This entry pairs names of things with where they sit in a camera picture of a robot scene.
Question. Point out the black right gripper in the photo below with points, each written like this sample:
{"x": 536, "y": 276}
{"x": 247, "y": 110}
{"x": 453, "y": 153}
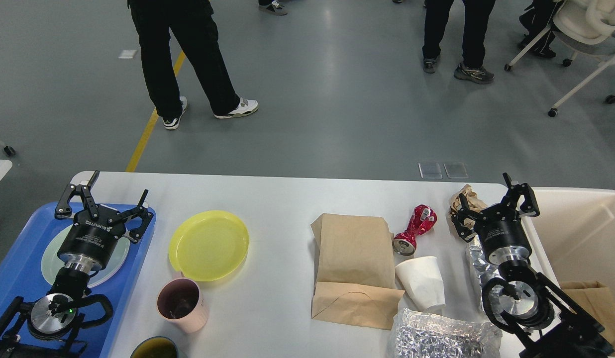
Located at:
{"x": 505, "y": 240}

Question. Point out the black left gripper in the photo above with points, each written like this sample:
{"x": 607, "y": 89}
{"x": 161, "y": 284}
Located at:
{"x": 96, "y": 229}

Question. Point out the yellow plastic plate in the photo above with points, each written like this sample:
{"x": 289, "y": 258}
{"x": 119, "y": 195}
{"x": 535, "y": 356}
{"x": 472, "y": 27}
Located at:
{"x": 209, "y": 246}

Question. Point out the pink ribbed mug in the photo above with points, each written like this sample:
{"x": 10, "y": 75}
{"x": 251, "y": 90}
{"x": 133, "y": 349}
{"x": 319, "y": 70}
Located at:
{"x": 181, "y": 302}

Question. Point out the teal mug yellow inside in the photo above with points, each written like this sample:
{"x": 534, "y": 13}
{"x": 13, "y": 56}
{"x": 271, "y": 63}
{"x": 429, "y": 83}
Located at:
{"x": 158, "y": 347}

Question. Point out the crumpled foil under arm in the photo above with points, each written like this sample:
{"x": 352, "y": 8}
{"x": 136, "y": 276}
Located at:
{"x": 481, "y": 271}

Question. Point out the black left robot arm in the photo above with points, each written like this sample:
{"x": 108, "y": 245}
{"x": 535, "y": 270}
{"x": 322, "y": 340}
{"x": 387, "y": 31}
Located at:
{"x": 65, "y": 319}

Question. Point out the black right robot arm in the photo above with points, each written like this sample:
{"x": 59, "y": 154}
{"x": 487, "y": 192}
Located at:
{"x": 515, "y": 297}

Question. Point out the crumpled brown paper ball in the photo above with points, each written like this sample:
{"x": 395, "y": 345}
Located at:
{"x": 464, "y": 227}

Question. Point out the pale green plate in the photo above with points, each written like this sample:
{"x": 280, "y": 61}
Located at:
{"x": 50, "y": 263}

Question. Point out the floor outlet cover right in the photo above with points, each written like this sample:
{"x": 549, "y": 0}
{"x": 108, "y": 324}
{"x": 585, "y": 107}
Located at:
{"x": 456, "y": 170}

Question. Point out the floor outlet cover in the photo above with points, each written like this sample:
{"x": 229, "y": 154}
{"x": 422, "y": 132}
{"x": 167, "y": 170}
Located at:
{"x": 430, "y": 170}
{"x": 456, "y": 170}

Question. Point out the crushed red soda can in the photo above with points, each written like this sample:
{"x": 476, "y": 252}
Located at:
{"x": 422, "y": 220}

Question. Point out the beige plastic bin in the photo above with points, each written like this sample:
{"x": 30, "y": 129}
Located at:
{"x": 576, "y": 228}

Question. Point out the floor outlet cover left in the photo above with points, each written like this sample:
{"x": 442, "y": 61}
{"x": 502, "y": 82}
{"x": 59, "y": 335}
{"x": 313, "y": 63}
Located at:
{"x": 430, "y": 170}

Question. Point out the white paper cup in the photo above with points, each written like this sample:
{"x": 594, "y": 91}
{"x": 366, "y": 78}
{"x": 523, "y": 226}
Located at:
{"x": 422, "y": 280}

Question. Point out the chair caster at left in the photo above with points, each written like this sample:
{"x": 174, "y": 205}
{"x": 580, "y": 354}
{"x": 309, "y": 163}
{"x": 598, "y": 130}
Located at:
{"x": 8, "y": 150}

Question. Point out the brown paper bag in bin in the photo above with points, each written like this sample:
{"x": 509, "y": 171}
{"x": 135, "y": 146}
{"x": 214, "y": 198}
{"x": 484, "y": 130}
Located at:
{"x": 597, "y": 299}

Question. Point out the crumpled foil sheet front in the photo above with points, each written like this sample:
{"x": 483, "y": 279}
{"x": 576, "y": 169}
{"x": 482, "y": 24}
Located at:
{"x": 421, "y": 335}

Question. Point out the seated person in black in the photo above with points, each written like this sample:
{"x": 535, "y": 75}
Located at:
{"x": 536, "y": 17}

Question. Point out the white office chair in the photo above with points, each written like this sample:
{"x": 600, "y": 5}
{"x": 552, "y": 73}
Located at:
{"x": 585, "y": 26}

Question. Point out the person in white sneakers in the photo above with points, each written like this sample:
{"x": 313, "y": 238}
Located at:
{"x": 192, "y": 24}

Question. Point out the distant grey shoe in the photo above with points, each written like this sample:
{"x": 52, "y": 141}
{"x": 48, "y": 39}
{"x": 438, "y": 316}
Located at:
{"x": 272, "y": 7}

